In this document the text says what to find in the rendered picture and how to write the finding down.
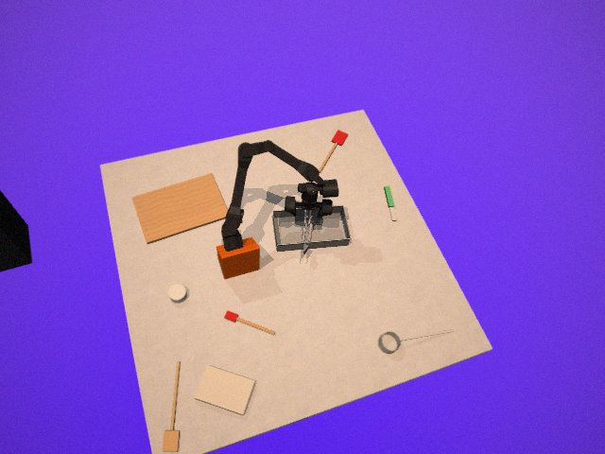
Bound cream short cylinder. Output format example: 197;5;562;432
168;285;187;304

